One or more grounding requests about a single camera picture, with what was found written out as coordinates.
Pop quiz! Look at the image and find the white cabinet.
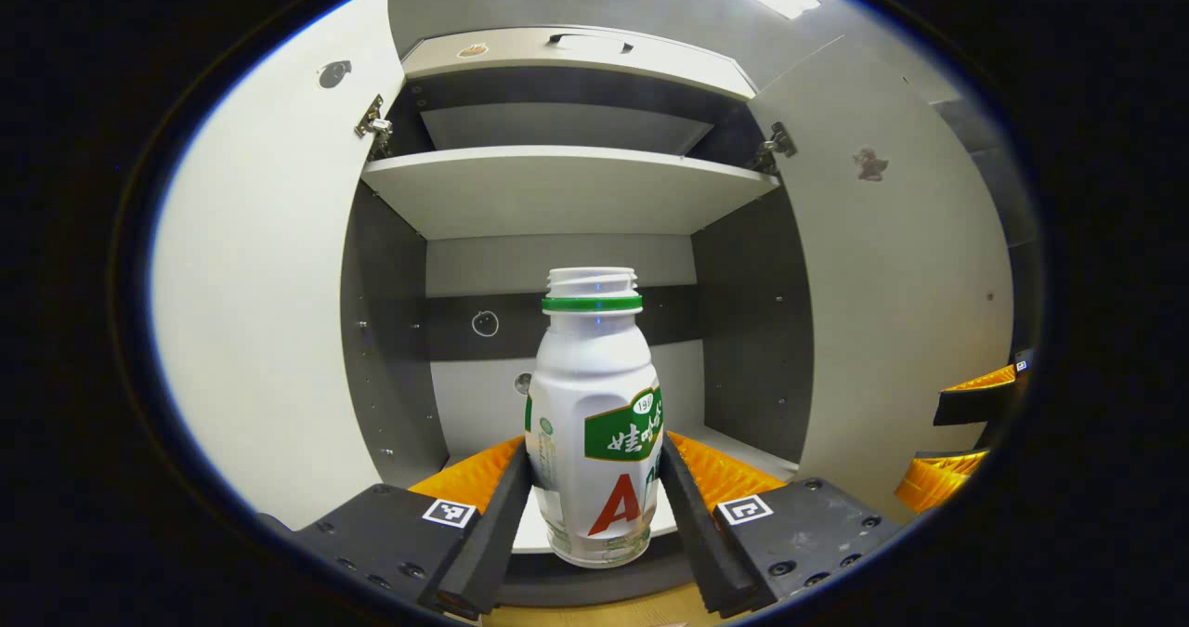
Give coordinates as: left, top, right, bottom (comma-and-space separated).
339, 25, 818, 609

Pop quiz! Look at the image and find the beige cabinet drawer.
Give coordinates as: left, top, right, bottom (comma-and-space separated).
401, 25, 758, 103

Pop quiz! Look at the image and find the metal door hinge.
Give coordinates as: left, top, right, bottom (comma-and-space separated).
354, 94, 394, 159
751, 122, 798, 175

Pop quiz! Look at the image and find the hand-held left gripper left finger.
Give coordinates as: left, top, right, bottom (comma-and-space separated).
260, 435, 535, 620

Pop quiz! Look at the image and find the white cabinet door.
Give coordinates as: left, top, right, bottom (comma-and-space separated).
748, 35, 1015, 524
149, 0, 410, 530

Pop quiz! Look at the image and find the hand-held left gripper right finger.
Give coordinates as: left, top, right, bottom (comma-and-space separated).
660, 430, 902, 617

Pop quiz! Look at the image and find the white green-label bottle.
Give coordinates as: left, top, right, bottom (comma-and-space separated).
523, 267, 665, 569

